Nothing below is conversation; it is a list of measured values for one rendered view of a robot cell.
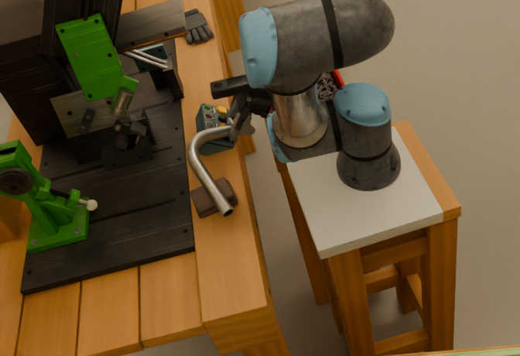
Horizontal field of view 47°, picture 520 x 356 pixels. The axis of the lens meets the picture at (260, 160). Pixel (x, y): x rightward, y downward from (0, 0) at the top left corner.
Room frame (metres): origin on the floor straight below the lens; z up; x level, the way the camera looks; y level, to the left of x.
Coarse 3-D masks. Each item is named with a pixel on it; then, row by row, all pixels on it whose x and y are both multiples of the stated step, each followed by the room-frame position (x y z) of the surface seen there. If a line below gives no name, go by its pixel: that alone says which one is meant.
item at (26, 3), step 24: (0, 0) 1.66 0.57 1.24; (24, 0) 1.62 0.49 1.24; (0, 24) 1.52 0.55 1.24; (24, 24) 1.48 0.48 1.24; (0, 48) 1.41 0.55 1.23; (24, 48) 1.40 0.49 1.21; (0, 72) 1.41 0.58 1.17; (24, 72) 1.40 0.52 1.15; (48, 72) 1.40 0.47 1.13; (72, 72) 1.46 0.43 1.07; (24, 96) 1.41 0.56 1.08; (48, 96) 1.40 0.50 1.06; (24, 120) 1.41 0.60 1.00; (48, 120) 1.40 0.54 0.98
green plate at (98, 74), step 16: (96, 16) 1.35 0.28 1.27; (64, 32) 1.35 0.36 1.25; (80, 32) 1.34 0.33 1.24; (96, 32) 1.34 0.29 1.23; (64, 48) 1.34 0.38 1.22; (80, 48) 1.33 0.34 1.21; (96, 48) 1.33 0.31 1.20; (112, 48) 1.33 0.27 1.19; (80, 64) 1.33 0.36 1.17; (96, 64) 1.32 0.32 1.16; (112, 64) 1.32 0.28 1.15; (80, 80) 1.32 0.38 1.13; (96, 80) 1.31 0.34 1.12; (112, 80) 1.31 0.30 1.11; (96, 96) 1.30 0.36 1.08
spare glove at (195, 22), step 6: (186, 12) 1.86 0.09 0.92; (192, 12) 1.85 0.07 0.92; (198, 12) 1.84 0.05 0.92; (186, 18) 1.82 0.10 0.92; (192, 18) 1.81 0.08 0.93; (198, 18) 1.80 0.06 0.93; (204, 18) 1.80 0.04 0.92; (186, 24) 1.79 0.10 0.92; (192, 24) 1.77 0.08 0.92; (198, 24) 1.76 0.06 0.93; (204, 24) 1.76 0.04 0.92; (186, 30) 1.75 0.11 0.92; (192, 30) 1.74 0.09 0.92; (198, 30) 1.73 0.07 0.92; (204, 30) 1.73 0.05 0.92; (210, 30) 1.71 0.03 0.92; (180, 36) 1.75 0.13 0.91; (186, 36) 1.72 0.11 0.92; (198, 36) 1.70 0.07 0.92; (204, 36) 1.68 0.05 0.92; (210, 36) 1.69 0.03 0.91; (192, 42) 1.69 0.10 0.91; (198, 42) 1.68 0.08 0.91
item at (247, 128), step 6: (234, 120) 1.16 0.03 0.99; (246, 120) 1.15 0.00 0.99; (234, 126) 1.14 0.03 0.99; (246, 126) 1.14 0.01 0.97; (252, 126) 1.14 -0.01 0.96; (234, 132) 1.13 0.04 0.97; (240, 132) 1.14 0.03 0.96; (246, 132) 1.14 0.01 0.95; (252, 132) 1.14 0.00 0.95; (234, 138) 1.14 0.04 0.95
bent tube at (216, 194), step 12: (228, 120) 1.19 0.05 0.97; (204, 132) 1.14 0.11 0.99; (216, 132) 1.15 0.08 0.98; (228, 132) 1.16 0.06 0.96; (192, 144) 1.10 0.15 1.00; (192, 156) 1.07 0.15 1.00; (192, 168) 1.04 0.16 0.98; (204, 168) 1.03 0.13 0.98; (204, 180) 1.00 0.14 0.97; (216, 192) 0.96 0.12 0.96; (216, 204) 0.94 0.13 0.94; (228, 204) 0.93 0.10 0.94
